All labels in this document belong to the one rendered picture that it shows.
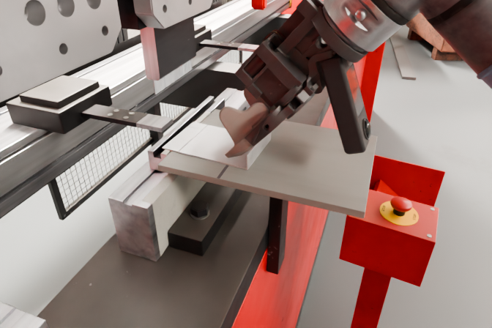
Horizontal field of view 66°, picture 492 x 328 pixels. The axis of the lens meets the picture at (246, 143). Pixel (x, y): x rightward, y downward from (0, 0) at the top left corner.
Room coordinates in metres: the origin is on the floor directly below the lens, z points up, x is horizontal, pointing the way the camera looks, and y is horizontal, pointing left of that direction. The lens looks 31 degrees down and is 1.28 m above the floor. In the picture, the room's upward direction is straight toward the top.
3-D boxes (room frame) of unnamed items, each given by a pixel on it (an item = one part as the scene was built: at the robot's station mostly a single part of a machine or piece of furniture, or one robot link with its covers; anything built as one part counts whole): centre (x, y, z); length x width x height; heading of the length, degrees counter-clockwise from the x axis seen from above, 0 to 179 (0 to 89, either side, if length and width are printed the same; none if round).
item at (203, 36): (0.96, 0.09, 1.01); 0.26 x 0.12 x 0.05; 69
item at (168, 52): (0.50, 0.10, 1.13); 0.10 x 0.02 x 0.10; 159
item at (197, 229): (0.52, 0.03, 0.89); 0.30 x 0.05 x 0.03; 159
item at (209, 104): (0.53, 0.09, 0.98); 0.20 x 0.03 x 0.03; 159
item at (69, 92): (0.56, 0.24, 1.01); 0.26 x 0.12 x 0.05; 69
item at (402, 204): (0.57, -0.30, 0.79); 0.04 x 0.04 x 0.04
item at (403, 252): (0.62, -0.31, 0.75); 0.20 x 0.16 x 0.18; 153
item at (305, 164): (0.45, -0.04, 1.00); 0.26 x 0.18 x 0.01; 69
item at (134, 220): (0.55, 0.08, 0.92); 0.39 x 0.06 x 0.10; 159
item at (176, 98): (1.20, 0.24, 0.81); 0.64 x 0.08 x 0.14; 69
